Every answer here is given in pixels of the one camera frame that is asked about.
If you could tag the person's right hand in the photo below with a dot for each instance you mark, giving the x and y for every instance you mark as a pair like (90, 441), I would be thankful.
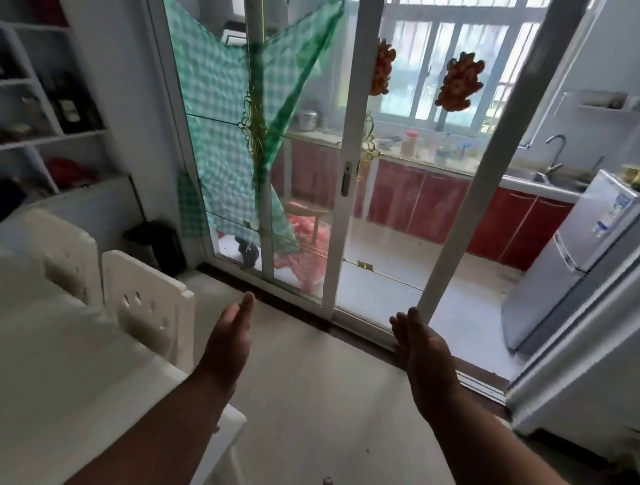
(425, 359)

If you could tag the person's left hand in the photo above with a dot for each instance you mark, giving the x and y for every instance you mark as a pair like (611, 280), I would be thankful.
(227, 344)

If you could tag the person's left fingers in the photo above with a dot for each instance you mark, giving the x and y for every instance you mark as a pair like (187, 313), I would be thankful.
(241, 312)

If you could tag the person's right fingers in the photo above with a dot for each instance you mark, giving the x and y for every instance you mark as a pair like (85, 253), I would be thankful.
(407, 330)

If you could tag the person's right forearm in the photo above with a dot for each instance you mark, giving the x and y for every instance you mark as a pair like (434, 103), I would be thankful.
(480, 444)

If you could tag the person's left forearm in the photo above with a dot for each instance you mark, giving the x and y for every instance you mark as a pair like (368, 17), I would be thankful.
(155, 429)

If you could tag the dark shoe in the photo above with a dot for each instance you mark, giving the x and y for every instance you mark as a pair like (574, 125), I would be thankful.
(248, 251)

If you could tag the white plastic chair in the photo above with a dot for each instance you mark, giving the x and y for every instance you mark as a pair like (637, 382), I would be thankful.
(62, 255)
(150, 307)

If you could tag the pink plastic bag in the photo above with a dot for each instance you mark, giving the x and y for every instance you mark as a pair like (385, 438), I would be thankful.
(310, 250)

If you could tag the black trash bin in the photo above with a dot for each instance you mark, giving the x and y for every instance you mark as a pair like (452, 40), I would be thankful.
(157, 245)

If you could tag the wooden stool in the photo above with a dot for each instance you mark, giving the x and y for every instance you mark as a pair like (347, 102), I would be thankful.
(307, 212)

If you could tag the red kitchen cabinet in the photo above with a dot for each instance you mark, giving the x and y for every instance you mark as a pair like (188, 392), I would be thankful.
(450, 205)

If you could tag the sliding glass door panel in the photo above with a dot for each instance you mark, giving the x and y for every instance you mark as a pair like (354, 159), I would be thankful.
(260, 145)
(450, 165)

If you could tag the white dining table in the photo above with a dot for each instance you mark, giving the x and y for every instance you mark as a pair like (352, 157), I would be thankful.
(85, 384)

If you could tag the silver refrigerator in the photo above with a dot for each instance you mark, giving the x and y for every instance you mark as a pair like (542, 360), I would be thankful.
(570, 260)

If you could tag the white jar with red lid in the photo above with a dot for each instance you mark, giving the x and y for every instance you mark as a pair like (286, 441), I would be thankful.
(410, 143)

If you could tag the green checkered cloth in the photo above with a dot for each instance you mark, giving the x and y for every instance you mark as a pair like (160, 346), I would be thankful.
(240, 120)

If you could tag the metal cooking pot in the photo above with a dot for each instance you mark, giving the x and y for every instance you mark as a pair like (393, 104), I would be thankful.
(307, 120)

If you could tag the red object on shelf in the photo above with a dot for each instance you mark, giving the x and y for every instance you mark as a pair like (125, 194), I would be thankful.
(67, 172)

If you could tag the chrome sink faucet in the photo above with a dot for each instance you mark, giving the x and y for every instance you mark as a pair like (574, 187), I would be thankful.
(555, 155)

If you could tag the red paper window decoration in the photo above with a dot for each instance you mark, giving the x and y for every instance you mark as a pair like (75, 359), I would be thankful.
(383, 67)
(460, 82)

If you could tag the dark wine bottle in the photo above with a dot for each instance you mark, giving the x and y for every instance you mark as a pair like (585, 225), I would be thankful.
(67, 102)

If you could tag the barred kitchen window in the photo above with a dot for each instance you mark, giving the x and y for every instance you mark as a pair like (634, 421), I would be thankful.
(465, 60)

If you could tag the white wall shelf unit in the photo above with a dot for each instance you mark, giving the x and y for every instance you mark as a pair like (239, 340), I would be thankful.
(45, 100)

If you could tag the white kitchen wall shelf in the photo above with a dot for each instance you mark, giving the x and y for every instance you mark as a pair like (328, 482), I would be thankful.
(597, 102)

